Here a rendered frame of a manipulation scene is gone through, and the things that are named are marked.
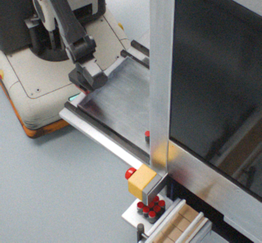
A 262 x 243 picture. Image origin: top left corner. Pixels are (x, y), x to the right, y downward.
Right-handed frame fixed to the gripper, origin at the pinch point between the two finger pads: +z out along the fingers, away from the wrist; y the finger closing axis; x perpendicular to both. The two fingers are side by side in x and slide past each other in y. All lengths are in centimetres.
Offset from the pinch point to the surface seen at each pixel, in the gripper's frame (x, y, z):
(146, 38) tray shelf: 32.3, -1.4, 2.5
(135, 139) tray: -2.8, 22.9, 2.0
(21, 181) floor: -12, -38, 91
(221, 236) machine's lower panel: -12, 63, 2
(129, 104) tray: 6.5, 12.4, 2.1
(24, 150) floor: 0, -49, 91
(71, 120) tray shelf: -10.5, 2.0, 2.5
